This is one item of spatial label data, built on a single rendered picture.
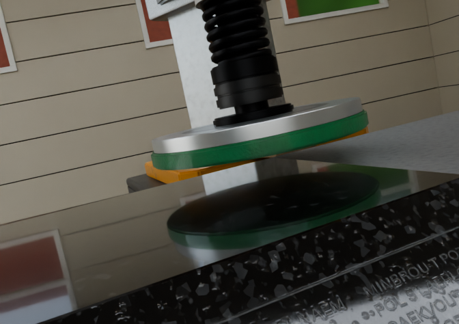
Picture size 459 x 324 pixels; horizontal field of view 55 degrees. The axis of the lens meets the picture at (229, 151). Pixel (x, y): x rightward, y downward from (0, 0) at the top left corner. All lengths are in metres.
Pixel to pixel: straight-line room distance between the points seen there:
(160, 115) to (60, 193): 1.68
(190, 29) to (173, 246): 0.94
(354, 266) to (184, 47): 0.99
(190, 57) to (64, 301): 0.98
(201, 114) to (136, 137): 5.09
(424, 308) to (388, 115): 7.24
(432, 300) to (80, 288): 0.17
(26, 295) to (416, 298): 0.20
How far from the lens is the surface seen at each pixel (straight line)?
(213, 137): 0.36
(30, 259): 0.34
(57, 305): 0.23
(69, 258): 0.31
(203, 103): 1.15
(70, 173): 6.30
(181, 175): 0.94
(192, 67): 1.17
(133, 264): 0.25
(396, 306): 0.24
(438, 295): 0.26
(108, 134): 6.24
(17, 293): 0.27
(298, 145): 0.36
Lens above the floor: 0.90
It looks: 6 degrees down
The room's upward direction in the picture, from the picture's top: 12 degrees counter-clockwise
